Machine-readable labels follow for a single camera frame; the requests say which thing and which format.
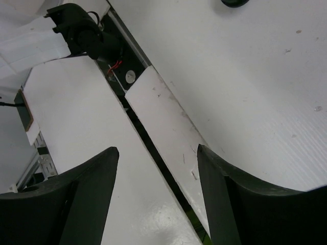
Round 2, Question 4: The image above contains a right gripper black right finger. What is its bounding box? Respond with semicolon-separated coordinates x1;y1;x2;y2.
197;145;326;244

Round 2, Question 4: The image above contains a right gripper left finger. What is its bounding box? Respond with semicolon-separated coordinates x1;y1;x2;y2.
1;147;119;244

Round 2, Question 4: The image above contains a yellow hard-shell suitcase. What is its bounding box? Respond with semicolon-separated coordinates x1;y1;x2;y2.
221;0;249;8

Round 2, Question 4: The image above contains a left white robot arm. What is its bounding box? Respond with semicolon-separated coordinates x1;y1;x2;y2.
1;1;124;79

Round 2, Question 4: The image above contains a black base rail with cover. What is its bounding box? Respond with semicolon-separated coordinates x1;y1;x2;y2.
100;9;211;244

